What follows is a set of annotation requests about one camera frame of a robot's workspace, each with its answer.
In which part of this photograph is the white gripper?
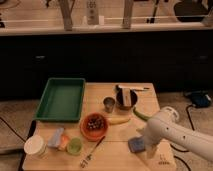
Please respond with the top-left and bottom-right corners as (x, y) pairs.
(137, 128), (160, 159)

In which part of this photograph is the blue sponge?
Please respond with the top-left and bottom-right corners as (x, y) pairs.
(128, 137), (145, 153)

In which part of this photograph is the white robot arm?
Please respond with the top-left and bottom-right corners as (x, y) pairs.
(133, 106), (213, 162)

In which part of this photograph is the green plastic tray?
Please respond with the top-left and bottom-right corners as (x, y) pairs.
(35, 78), (85, 122)

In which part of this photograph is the green cucumber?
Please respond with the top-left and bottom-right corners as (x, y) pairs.
(133, 108), (150, 121)

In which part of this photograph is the yellow banana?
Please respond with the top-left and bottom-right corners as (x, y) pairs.
(108, 117), (131, 125)

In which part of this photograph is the dark bowl with block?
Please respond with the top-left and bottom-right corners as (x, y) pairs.
(116, 88), (138, 110)

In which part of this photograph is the black device on floor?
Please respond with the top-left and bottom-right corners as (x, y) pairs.
(190, 92), (212, 108)

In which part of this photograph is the small metal cup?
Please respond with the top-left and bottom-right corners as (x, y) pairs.
(103, 97), (115, 113)

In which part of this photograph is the orange bowl with beans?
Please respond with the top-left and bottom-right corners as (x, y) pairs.
(80, 113), (108, 141)

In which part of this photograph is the metal fork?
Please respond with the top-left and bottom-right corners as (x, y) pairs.
(80, 136), (105, 168)

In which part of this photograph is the green plastic cup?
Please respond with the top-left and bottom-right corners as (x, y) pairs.
(66, 138), (82, 155)

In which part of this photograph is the orange block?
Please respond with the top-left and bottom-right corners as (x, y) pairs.
(58, 135), (70, 151)

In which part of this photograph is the light blue block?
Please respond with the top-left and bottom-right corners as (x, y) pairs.
(47, 127), (64, 148)

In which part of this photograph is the white remote on counter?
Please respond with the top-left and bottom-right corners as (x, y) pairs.
(86, 0), (99, 25)

